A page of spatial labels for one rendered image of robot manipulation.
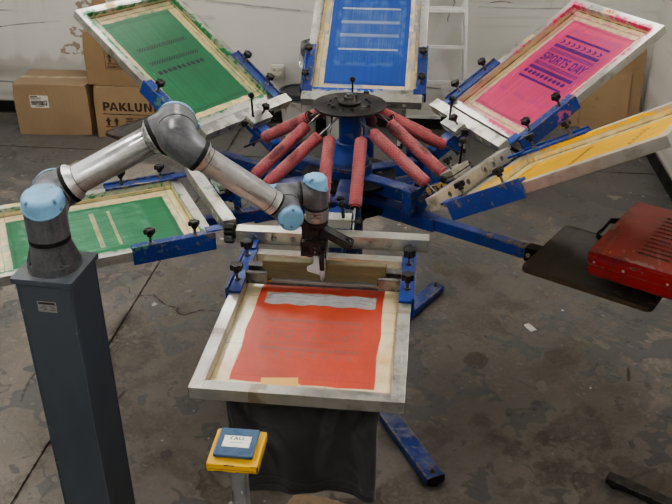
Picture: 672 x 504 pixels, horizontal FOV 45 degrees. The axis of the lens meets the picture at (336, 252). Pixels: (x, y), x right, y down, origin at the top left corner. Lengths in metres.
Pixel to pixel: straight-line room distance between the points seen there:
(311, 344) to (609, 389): 1.91
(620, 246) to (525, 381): 1.31
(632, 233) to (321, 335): 1.11
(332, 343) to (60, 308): 0.79
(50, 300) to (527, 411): 2.19
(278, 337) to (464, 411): 1.45
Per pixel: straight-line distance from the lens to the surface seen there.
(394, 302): 2.65
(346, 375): 2.33
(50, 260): 2.41
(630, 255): 2.77
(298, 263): 2.66
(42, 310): 2.49
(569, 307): 4.55
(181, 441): 3.61
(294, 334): 2.50
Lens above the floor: 2.38
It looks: 29 degrees down
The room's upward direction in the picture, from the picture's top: straight up
